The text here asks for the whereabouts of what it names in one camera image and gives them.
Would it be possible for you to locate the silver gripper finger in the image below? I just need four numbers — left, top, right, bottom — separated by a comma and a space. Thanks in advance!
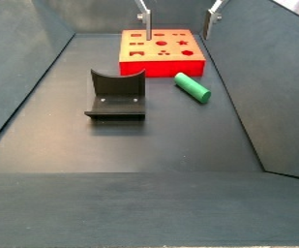
135, 0, 151, 41
203, 0, 229, 39

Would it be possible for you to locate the green cylinder peg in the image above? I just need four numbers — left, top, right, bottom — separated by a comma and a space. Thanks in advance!
173, 73, 211, 104

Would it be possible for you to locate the red shape sorter box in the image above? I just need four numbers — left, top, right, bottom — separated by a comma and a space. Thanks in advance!
119, 29, 205, 78

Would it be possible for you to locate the black curved holder stand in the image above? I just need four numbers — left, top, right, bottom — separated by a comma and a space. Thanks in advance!
84, 71, 145, 118

